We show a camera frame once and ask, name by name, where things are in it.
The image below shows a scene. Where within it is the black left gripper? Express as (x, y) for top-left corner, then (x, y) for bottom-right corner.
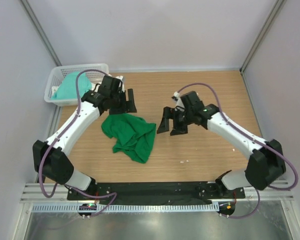
(109, 88), (136, 115)

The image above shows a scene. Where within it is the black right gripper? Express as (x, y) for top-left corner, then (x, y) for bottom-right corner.
(157, 106), (194, 137)

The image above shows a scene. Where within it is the green t shirt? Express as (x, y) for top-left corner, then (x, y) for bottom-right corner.
(101, 113), (157, 164)

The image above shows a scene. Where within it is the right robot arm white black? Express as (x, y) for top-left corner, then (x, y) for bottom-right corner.
(157, 91), (286, 198)

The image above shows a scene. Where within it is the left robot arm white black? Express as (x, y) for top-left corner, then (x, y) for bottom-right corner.
(32, 75), (137, 200)

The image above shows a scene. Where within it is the teal t shirt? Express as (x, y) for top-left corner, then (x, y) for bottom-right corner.
(51, 71), (92, 100)

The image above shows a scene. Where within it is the white t shirt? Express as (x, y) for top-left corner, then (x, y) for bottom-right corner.
(51, 86), (59, 95)

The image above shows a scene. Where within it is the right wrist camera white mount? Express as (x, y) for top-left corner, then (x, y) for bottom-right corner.
(171, 91), (184, 108)

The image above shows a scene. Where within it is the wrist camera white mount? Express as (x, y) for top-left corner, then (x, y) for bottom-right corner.
(171, 91), (184, 108)
(110, 75), (125, 86)

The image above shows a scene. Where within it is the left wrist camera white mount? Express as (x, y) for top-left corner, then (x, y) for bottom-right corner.
(110, 75), (125, 86)

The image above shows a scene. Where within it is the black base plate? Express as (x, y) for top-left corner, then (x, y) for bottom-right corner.
(66, 181), (246, 206)

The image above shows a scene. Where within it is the white slotted cable duct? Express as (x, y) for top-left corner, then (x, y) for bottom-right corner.
(31, 202), (219, 214)

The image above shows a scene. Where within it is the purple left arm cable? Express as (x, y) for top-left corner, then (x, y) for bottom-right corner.
(38, 69), (120, 217)

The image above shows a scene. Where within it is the aluminium frame rail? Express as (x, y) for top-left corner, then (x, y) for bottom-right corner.
(19, 179), (295, 204)

